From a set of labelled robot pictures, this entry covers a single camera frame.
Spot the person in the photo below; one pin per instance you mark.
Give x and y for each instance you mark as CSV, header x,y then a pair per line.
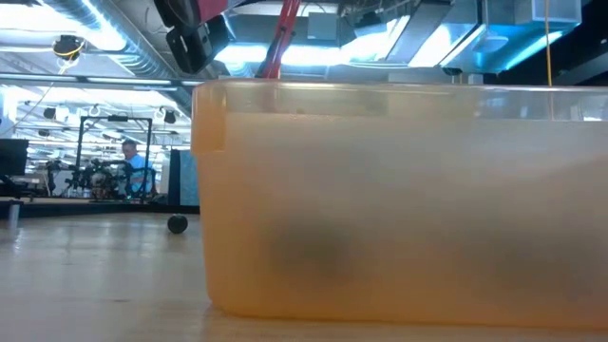
x,y
138,164

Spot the rectangular silver air duct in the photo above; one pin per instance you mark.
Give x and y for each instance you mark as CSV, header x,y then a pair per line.
x,y
427,28

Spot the orange translucent plastic bin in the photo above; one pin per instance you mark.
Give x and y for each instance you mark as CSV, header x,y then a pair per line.
x,y
404,214

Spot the black background robot arms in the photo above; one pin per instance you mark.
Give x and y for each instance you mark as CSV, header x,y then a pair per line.
x,y
100,173

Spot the black hanging speaker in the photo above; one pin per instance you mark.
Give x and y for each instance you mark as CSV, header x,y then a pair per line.
x,y
169,116
49,112

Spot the blue partition panel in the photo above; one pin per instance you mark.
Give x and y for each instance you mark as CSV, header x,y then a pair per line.
x,y
187,178

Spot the round silver ventilation duct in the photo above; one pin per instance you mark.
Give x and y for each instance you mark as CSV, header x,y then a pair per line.
x,y
138,57

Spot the black monitor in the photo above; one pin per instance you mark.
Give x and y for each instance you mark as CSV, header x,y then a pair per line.
x,y
12,157

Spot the black ceiling camera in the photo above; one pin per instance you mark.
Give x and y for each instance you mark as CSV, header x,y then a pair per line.
x,y
68,46

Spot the black background rig frame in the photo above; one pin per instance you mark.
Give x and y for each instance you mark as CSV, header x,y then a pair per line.
x,y
119,118

